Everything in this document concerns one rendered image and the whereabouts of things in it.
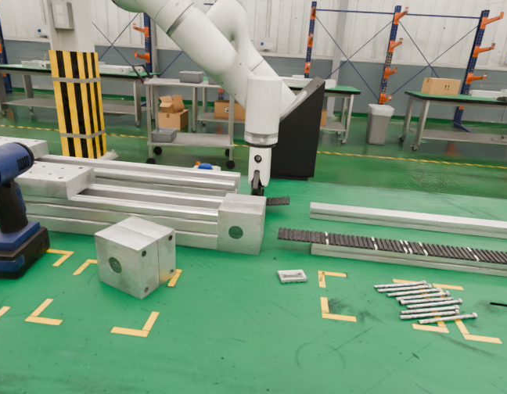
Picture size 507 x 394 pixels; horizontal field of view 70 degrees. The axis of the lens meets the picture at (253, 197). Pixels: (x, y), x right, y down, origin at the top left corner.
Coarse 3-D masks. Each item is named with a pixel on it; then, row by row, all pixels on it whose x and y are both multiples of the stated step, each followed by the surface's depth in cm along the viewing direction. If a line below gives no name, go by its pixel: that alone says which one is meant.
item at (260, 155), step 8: (248, 144) 90; (272, 144) 91; (256, 152) 88; (264, 152) 88; (256, 160) 90; (264, 160) 88; (256, 168) 89; (264, 168) 89; (264, 176) 90; (264, 184) 90
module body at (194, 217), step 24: (96, 192) 84; (120, 192) 83; (144, 192) 82; (168, 192) 83; (48, 216) 80; (72, 216) 78; (96, 216) 77; (120, 216) 77; (144, 216) 76; (168, 216) 77; (192, 216) 75; (216, 216) 74; (192, 240) 77; (216, 240) 76
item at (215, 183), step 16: (48, 160) 104; (64, 160) 103; (80, 160) 103; (96, 160) 103; (96, 176) 97; (112, 176) 95; (128, 176) 94; (144, 176) 94; (160, 176) 94; (176, 176) 94; (192, 176) 100; (208, 176) 99; (224, 176) 99; (192, 192) 94; (208, 192) 93; (224, 192) 92
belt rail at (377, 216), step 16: (320, 208) 94; (336, 208) 95; (352, 208) 95; (368, 208) 96; (384, 224) 93; (400, 224) 93; (416, 224) 92; (432, 224) 92; (448, 224) 91; (464, 224) 91; (480, 224) 90; (496, 224) 91
